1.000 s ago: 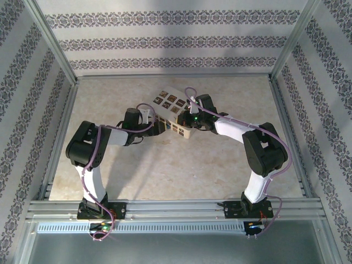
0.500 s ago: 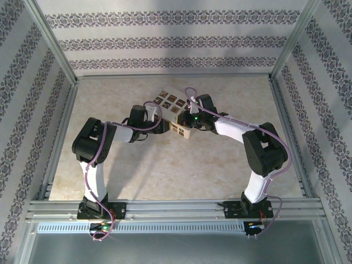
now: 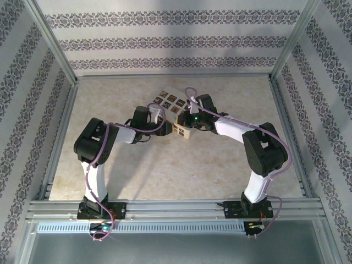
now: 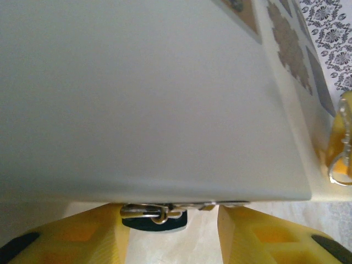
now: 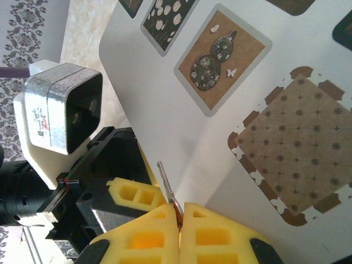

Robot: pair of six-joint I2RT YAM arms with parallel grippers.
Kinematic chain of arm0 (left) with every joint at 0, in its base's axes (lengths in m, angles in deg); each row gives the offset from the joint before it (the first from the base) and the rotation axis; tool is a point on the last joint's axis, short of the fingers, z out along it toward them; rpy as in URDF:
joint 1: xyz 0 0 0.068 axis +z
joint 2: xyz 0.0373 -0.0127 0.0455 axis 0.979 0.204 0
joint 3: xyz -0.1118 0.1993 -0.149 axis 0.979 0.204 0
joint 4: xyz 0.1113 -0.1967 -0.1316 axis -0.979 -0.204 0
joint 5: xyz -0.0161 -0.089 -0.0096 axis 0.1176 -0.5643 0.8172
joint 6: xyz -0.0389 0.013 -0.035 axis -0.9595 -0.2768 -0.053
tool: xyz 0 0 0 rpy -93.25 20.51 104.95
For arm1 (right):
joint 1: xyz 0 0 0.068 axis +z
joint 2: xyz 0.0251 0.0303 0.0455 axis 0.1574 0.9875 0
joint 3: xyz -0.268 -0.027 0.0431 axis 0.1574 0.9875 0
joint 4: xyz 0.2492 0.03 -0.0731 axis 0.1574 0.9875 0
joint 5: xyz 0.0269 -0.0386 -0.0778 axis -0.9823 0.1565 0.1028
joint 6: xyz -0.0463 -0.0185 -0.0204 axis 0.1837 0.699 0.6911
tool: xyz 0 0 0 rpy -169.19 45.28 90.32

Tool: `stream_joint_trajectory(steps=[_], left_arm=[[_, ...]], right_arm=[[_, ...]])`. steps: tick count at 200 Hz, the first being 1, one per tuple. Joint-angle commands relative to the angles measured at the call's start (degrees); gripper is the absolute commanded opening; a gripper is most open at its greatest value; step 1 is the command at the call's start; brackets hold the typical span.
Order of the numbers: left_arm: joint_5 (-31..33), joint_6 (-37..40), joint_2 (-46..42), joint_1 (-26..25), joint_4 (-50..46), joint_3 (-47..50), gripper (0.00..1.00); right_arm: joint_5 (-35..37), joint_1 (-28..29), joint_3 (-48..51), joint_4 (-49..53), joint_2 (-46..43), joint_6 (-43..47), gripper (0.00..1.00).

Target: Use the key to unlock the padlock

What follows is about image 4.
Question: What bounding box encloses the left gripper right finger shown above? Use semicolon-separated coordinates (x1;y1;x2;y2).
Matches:
217;205;352;264

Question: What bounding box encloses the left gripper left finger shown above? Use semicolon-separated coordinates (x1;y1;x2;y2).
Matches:
0;203;131;264

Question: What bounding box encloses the white box with picture stickers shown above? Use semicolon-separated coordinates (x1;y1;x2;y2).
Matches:
0;0;352;206

